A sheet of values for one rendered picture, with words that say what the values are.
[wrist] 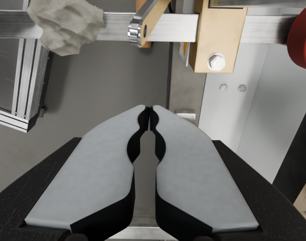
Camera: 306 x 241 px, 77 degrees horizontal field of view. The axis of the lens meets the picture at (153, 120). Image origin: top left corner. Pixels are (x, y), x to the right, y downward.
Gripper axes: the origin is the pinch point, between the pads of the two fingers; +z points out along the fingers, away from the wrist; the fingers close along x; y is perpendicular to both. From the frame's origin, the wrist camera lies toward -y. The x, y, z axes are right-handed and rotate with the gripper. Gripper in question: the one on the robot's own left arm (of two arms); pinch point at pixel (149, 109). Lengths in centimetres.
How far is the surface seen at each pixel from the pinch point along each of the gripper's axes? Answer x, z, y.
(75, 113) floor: -51, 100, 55
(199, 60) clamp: 5.8, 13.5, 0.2
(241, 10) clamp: 9.5, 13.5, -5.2
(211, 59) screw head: 7.1, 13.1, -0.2
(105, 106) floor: -31, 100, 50
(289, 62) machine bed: 27.7, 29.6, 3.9
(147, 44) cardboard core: -3, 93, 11
